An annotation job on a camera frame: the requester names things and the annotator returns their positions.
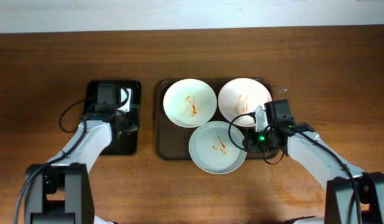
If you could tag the pink-rimmed plate with sauce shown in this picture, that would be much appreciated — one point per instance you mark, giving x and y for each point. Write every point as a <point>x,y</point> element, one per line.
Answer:
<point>241,96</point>

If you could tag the white plate with sauce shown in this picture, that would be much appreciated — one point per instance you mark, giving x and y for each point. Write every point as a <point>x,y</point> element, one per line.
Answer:
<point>189,103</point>

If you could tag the brown serving tray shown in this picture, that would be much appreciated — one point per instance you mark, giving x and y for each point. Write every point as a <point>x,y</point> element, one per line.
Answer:
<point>172,141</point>

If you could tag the black water tray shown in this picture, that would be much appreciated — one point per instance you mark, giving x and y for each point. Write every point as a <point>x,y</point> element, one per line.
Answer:
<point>126,145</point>

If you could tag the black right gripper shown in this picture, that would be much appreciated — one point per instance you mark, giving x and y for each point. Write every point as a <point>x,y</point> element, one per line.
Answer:
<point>252,143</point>

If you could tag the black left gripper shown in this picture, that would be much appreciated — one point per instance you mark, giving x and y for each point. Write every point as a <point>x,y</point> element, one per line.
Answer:
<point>129,123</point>

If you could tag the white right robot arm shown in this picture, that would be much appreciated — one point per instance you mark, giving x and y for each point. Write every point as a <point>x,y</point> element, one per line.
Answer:
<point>352,195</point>

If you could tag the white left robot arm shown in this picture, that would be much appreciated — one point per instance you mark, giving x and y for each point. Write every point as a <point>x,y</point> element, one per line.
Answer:
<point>59,191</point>

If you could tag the pale blue plate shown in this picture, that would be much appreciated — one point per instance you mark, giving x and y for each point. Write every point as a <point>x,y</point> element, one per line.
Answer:
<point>214,147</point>

